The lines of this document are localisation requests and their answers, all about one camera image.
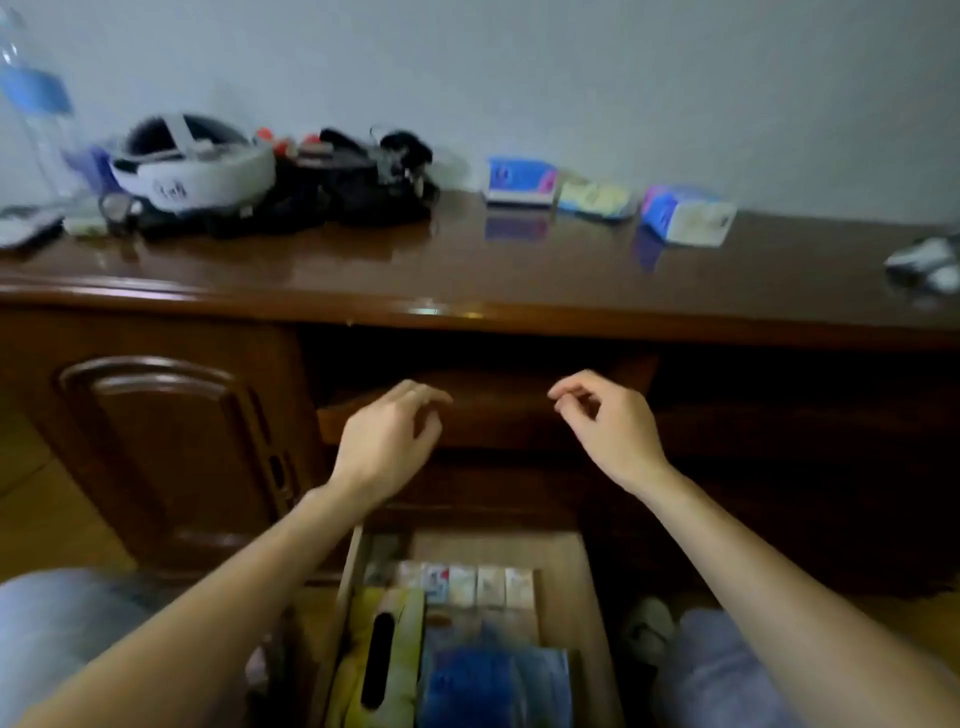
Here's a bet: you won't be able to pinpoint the person's left hand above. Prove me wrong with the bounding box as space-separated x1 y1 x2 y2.
329 380 455 511

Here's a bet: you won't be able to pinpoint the person's right hand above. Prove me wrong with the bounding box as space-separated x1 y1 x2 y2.
547 368 673 496

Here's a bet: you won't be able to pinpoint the light wooden drawer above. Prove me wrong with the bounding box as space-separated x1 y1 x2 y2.
307 524 624 728

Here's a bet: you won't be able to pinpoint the yellow tissue box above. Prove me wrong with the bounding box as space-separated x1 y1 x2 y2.
322 586 427 728

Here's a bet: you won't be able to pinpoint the blue white-ended tissue pack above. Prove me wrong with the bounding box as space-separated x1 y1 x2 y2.
639 184 739 249

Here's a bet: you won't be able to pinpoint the pale yellow soft pack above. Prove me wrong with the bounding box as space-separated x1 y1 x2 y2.
556 178 639 223

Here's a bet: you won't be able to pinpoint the blue boxy tissue pack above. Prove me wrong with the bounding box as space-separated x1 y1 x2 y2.
485 155 560 208

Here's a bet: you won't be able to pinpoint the person's left forearm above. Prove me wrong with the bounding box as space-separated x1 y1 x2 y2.
14 483 376 728

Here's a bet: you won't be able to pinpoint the person's right forearm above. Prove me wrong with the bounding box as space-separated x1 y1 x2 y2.
637 468 960 728

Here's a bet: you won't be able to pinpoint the white black right shoe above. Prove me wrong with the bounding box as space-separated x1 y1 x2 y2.
620 596 676 669

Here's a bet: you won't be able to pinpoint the dark wooden cabinet door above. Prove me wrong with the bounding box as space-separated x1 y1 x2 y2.
56 356 301 556

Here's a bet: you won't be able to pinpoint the black bag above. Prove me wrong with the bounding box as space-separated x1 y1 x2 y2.
134 138 440 241

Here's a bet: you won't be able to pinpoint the white handheld controller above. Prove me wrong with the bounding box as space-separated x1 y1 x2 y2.
884 236 960 295

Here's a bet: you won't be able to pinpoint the gray trousers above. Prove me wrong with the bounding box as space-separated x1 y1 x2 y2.
0 568 960 728

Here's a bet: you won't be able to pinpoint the beige power bank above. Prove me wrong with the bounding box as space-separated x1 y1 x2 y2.
61 196 136 238

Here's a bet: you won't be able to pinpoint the blue pouch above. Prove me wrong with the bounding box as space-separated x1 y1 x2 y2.
63 146 121 196

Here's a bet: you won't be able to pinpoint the smartphone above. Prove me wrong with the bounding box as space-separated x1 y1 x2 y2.
0 206 65 250

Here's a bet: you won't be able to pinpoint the clear plastic water bottle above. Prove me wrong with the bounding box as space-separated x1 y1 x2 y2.
0 7 88 204

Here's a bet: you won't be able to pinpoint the white head strap headset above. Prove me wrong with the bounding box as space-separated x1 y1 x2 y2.
108 113 277 215

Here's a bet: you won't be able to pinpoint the orange strap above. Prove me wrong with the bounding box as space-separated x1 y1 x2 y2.
254 127 324 159

